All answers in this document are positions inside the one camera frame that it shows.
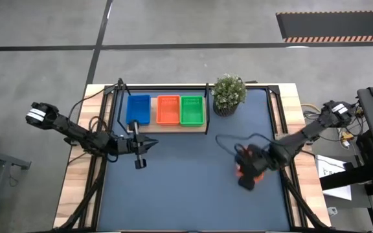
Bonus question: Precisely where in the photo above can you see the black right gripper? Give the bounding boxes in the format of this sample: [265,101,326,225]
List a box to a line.
[234,143,272,192]

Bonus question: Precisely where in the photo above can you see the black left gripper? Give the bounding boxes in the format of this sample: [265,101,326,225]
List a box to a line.
[117,120,159,170]

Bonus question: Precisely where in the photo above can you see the red-orange plastic basket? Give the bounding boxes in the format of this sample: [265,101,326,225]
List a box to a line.
[155,94,181,126]
[235,145,267,184]

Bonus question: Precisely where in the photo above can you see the blue plastic basket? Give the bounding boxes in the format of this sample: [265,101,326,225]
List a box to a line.
[125,94,152,126]

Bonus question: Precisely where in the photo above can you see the green plastic basket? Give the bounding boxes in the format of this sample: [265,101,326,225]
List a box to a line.
[179,94,205,127]

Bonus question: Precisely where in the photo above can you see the dark ribbed plant pot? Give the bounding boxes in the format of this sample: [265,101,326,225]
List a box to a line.
[212,100,239,118]

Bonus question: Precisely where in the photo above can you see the blue table mat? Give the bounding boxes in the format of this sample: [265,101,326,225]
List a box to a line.
[96,89,291,232]

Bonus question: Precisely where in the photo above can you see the green artificial plant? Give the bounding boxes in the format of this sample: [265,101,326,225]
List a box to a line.
[210,73,248,110]

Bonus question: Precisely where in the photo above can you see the white paper sheet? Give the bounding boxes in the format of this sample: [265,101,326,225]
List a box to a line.
[315,154,352,201]

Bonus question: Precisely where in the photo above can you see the black metal beam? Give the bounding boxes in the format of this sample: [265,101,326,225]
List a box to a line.
[319,163,373,191]

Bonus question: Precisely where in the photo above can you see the grey metal table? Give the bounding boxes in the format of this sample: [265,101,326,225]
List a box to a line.
[0,145,32,233]

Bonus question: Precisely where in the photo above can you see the black hazard-striped floor mat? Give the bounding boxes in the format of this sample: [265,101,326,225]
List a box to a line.
[276,11,373,43]

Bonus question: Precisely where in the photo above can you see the wooden shelf with black frame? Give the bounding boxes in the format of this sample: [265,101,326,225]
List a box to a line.
[117,82,210,136]

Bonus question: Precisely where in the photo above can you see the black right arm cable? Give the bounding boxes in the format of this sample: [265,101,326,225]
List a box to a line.
[214,132,280,158]

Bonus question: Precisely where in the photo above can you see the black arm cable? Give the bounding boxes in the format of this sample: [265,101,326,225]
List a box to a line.
[67,82,122,162]
[214,132,280,158]

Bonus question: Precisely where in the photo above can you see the tangled floor cables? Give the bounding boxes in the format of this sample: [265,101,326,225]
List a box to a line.
[301,102,367,150]

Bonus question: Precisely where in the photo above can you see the black metal rig frame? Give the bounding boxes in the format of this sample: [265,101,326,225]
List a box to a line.
[53,82,335,233]

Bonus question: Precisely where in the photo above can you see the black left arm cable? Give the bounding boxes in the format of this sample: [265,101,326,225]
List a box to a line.
[67,82,122,162]

